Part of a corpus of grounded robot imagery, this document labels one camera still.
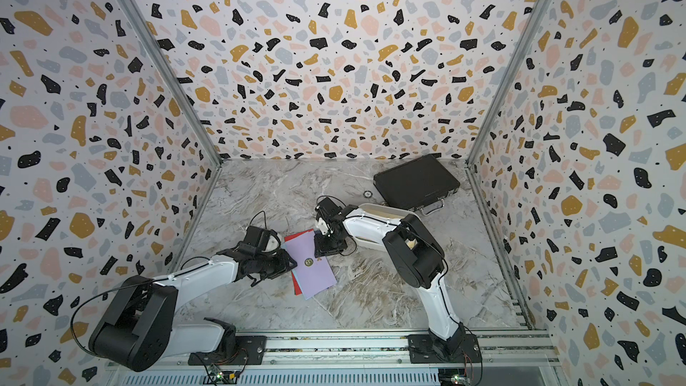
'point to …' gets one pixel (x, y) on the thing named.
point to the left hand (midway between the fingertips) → (297, 264)
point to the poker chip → (368, 194)
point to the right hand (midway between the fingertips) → (318, 255)
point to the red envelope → (296, 289)
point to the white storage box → (369, 223)
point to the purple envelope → (313, 274)
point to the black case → (419, 185)
